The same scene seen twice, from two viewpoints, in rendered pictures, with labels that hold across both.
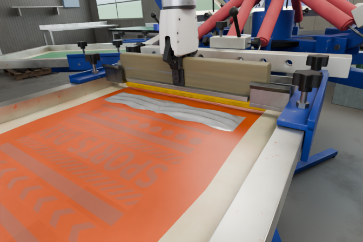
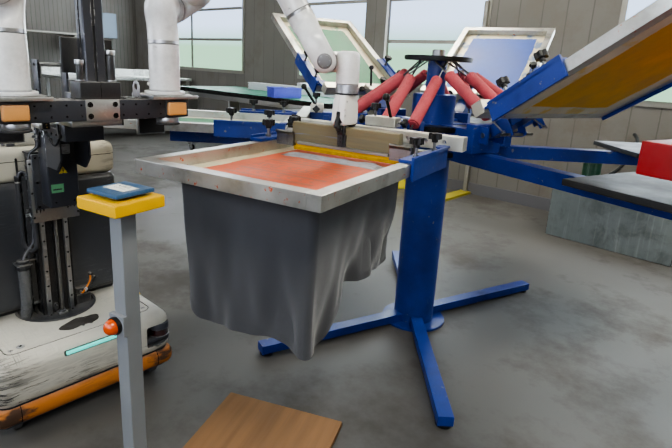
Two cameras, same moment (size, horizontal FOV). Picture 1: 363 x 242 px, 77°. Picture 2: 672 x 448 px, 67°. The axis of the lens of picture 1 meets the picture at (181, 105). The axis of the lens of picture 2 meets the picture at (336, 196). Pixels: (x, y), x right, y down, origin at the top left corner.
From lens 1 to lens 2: 1.15 m
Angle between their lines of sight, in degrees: 9
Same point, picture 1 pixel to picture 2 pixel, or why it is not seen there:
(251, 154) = not seen: hidden behind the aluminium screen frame
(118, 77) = (289, 140)
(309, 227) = (471, 350)
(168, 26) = (339, 105)
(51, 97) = (245, 148)
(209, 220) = not seen: hidden behind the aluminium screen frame
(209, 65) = (365, 132)
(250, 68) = (390, 135)
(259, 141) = not seen: hidden behind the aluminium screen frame
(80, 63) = (227, 130)
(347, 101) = (565, 230)
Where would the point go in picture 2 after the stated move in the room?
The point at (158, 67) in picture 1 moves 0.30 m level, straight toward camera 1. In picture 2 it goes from (326, 133) to (342, 148)
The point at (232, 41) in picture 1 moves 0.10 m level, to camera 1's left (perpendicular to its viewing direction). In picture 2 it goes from (384, 120) to (357, 119)
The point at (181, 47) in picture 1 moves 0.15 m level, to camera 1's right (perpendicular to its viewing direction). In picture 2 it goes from (346, 119) to (392, 121)
